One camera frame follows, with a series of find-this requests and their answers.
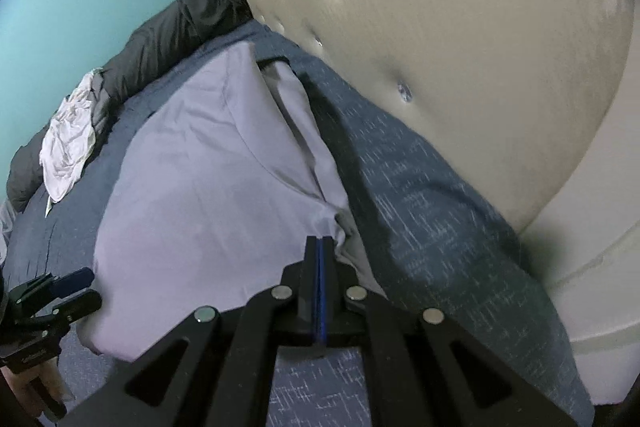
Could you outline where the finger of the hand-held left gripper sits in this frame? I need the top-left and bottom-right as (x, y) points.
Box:
(47, 268), (96, 300)
(50, 289), (103, 321)

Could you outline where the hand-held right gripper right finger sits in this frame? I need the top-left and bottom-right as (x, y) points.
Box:
(320, 237), (578, 427)

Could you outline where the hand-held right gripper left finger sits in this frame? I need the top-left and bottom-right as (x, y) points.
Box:
(55, 237), (319, 427)

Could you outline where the grey jacket with black lining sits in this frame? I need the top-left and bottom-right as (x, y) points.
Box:
(92, 42), (386, 355)

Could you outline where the person's left hand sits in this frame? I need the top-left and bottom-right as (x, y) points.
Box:
(6, 357), (67, 414)

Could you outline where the white garment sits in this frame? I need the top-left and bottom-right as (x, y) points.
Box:
(40, 69), (98, 218)

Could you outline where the blue patterned bed sheet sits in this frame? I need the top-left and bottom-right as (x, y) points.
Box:
(0, 19), (596, 427)

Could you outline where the dark grey garment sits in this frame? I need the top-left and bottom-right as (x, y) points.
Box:
(87, 67), (118, 148)

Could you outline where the cream tufted headboard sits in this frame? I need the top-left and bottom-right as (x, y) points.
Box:
(207, 0), (640, 408)

